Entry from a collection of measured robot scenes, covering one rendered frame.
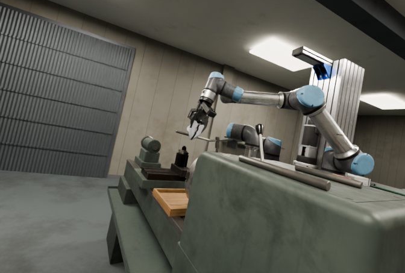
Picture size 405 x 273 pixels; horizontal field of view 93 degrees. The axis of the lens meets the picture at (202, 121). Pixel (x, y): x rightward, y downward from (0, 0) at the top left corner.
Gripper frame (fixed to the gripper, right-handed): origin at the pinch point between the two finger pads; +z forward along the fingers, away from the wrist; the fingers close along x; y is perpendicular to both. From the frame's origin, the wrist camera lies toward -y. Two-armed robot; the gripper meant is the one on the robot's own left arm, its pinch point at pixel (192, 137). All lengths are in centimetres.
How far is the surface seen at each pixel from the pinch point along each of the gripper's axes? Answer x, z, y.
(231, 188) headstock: -0.4, 13.0, -34.4
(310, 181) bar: -3, 3, -55
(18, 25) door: 194, -82, 372
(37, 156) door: 71, 114, 366
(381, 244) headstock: -1, 10, -69
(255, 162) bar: -2.7, 2.7, -37.8
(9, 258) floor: 38, 140, 132
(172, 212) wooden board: -12.9, 38.1, 11.2
